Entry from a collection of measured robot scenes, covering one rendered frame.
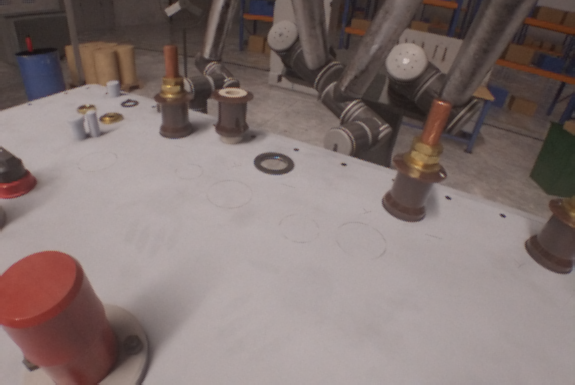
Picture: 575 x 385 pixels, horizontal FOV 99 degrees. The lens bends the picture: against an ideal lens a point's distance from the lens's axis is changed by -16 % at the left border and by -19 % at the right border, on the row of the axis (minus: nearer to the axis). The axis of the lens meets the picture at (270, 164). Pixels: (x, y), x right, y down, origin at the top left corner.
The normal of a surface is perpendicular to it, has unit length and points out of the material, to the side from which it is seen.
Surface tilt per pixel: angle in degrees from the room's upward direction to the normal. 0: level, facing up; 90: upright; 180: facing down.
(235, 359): 0
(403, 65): 60
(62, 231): 0
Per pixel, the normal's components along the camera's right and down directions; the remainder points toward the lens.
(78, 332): 0.91, 0.26
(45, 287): 0.14, -0.83
